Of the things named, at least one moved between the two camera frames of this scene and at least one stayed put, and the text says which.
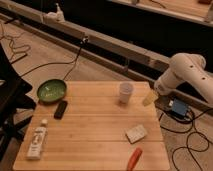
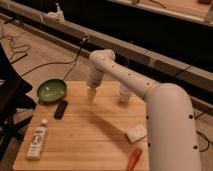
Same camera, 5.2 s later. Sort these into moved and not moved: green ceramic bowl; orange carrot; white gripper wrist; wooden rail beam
Moved: white gripper wrist
Not moved: orange carrot; green ceramic bowl; wooden rail beam
